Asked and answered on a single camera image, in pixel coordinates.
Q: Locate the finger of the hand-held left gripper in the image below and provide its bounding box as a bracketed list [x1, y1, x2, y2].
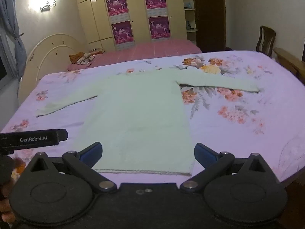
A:
[57, 129, 68, 143]

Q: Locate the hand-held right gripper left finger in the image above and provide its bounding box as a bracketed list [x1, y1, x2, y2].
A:
[20, 142, 118, 194]

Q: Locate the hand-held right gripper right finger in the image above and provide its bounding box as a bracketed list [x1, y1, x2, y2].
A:
[180, 143, 278, 194]

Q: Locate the light green sweater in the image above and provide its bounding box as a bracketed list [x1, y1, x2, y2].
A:
[36, 68, 260, 177]

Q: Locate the person's left hand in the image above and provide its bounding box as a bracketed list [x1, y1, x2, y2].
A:
[0, 179, 16, 223]

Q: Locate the purple floral bedsheet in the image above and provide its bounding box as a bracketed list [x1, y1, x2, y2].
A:
[0, 50, 305, 186]

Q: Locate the window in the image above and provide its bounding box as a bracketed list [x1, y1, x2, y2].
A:
[0, 52, 7, 80]

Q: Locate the cream round headboard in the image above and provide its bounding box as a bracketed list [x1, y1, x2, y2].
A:
[18, 34, 84, 105]

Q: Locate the orange cloth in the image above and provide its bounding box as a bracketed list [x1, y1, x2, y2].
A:
[69, 52, 87, 65]

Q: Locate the grey blue curtain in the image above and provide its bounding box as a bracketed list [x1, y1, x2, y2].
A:
[0, 0, 26, 79]

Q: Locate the pink bed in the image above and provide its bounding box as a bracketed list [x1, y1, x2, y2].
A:
[67, 39, 203, 71]

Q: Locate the cream wardrobe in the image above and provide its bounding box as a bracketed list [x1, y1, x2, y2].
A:
[73, 0, 187, 52]

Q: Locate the dark wooden chair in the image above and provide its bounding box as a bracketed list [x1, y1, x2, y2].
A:
[256, 26, 276, 58]

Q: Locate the dark wooden door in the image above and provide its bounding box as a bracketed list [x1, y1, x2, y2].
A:
[192, 0, 227, 53]

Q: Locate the cream corner shelf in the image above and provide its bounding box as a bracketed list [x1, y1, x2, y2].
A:
[181, 0, 199, 44]

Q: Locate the wall lamp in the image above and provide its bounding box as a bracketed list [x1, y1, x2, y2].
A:
[40, 1, 57, 12]

